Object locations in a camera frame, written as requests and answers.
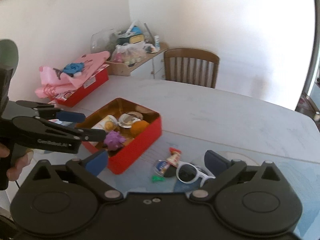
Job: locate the white yellow bottle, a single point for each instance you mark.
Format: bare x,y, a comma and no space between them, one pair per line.
108,123

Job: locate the pink paper bag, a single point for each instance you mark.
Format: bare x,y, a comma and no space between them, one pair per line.
54,81

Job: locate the person's left hand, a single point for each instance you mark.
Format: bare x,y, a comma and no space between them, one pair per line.
14,172

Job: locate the glass bowl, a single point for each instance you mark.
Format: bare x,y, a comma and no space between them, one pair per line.
104,40

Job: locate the blue label black pod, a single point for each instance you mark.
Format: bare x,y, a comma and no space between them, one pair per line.
164,169

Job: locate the wooden sideboard cabinet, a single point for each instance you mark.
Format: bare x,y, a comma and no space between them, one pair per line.
151,67

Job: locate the green small clip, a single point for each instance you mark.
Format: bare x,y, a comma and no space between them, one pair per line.
155,178

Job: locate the blue patterned placemat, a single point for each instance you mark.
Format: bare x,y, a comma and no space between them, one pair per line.
243,202

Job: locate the round white lid tin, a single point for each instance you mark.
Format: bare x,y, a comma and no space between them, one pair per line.
126,120

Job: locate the blue cloth toy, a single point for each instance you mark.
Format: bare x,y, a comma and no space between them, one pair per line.
73,69

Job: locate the green yellow box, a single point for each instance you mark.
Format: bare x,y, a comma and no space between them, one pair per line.
130,38

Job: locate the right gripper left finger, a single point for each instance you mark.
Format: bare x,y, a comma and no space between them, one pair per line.
85,172

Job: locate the wooden chair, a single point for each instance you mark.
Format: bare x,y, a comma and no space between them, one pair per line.
191,66

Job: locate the orange fruit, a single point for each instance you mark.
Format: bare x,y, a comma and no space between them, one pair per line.
138,127

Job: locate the white sunglasses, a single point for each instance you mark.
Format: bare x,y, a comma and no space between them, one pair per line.
188,173

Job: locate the white plastic bag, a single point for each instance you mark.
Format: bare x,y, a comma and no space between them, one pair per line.
128,53

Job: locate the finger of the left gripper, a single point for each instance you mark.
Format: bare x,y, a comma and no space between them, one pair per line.
49,112
42,130

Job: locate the red tin box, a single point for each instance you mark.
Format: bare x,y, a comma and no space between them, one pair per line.
121,159

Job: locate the purple spiky toy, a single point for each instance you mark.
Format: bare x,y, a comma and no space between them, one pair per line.
114,140

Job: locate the large red gift box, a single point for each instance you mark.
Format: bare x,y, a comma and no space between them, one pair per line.
71,98

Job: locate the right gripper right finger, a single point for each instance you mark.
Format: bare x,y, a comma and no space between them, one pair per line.
226,172

